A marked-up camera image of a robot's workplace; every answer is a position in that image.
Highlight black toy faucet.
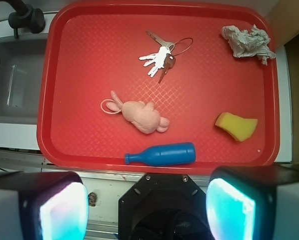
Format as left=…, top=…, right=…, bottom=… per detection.
left=0, top=0, right=46, bottom=39

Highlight crumpled grey paper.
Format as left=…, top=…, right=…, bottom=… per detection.
left=221, top=24, right=276, bottom=66

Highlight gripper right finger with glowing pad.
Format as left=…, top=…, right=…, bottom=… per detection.
left=206, top=165, right=299, bottom=240

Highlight silver keys on ring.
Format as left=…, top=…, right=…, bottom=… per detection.
left=138, top=30, right=194, bottom=84

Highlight blue plastic toy bottle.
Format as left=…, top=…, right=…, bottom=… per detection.
left=124, top=142, right=196, bottom=167

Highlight red plastic tray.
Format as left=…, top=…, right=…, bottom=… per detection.
left=37, top=0, right=280, bottom=175

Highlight yellow sponge piece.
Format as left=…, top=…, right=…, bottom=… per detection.
left=214, top=112, right=258, bottom=142

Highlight pink plush bunny toy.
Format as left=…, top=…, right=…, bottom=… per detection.
left=100, top=90, right=170, bottom=135

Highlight small brown debris clump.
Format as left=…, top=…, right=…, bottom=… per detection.
left=88, top=192, right=98, bottom=207

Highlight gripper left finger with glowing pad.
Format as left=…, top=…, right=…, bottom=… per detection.
left=0, top=171, right=89, bottom=240

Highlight grey toy sink basin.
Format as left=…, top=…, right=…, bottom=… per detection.
left=0, top=33, right=48, bottom=125

